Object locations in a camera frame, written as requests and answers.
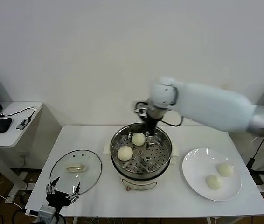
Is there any white floor cable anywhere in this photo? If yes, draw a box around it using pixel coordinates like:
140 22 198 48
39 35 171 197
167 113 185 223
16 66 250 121
0 183 27 210

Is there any black usb hub cable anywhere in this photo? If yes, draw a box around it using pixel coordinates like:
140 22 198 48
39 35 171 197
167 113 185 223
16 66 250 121
0 106 36 122

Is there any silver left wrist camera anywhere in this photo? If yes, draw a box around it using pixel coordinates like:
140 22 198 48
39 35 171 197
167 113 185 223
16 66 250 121
25 204 56 221

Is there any stainless steel steamer basket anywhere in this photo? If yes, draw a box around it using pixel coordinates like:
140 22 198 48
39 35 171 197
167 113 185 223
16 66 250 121
103 123 181 175

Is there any cream electric cooker base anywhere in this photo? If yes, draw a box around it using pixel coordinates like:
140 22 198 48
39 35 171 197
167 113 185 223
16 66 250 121
103 149 181 192

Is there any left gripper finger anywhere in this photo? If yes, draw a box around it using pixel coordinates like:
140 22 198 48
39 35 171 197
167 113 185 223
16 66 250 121
67 182 81 201
45 176 61 195

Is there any round glass pot lid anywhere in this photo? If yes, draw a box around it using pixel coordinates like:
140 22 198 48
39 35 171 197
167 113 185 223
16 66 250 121
49 149 103 198

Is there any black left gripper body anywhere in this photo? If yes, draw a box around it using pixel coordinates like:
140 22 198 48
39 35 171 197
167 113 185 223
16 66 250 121
46 190 73 207

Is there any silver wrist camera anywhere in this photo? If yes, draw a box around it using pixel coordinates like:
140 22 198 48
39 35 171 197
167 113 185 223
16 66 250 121
133 100 148 117
25 204 56 221

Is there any black cable with inline box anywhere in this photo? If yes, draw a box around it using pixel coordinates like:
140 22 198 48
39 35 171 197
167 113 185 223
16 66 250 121
248 136 264 171

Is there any grey usb hub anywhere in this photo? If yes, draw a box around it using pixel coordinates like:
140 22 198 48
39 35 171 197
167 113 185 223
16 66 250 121
16 118 29 131

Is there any white steamed baozi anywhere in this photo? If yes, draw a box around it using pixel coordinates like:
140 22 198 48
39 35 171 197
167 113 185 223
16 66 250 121
216 162 235 177
117 146 133 161
205 174 223 189
131 132 146 147

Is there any black computer mouse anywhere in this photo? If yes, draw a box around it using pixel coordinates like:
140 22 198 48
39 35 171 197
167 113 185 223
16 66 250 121
0 118 13 134

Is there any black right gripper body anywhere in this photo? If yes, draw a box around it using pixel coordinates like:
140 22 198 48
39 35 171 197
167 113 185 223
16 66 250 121
141 115 158 136

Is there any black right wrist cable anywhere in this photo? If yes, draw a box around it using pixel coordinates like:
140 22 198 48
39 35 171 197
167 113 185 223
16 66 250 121
161 109 184 127

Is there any white round plate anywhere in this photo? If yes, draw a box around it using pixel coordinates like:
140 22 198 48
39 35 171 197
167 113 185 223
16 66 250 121
181 148 242 202

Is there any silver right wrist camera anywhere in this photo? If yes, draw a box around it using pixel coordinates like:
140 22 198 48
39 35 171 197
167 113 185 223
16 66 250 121
133 100 148 117

